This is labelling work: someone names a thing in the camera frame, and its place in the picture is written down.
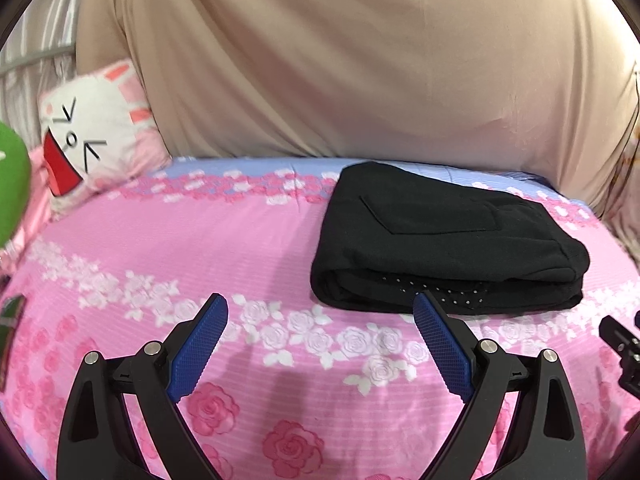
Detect green plush toy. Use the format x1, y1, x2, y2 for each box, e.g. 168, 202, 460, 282
0, 121, 32, 249

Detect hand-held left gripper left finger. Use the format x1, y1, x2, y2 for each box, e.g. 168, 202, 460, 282
56, 294, 230, 480

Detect metal bed rail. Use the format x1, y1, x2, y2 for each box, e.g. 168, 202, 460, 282
0, 41, 77, 75

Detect beige cloth cover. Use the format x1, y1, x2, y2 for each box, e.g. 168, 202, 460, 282
75, 0, 640, 248

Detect black pants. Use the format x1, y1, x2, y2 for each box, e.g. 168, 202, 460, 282
310, 161, 591, 317

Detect striped curtain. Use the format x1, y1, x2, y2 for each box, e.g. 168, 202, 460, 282
0, 0, 90, 128

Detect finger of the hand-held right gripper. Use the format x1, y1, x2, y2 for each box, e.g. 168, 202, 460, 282
598, 310, 640, 392

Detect cartoon face pillow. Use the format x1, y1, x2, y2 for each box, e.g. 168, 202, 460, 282
39, 57, 172, 217

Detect pink floral bed sheet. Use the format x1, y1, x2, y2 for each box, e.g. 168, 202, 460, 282
0, 156, 640, 480

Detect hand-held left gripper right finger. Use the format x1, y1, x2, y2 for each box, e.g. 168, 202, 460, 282
412, 291, 587, 480

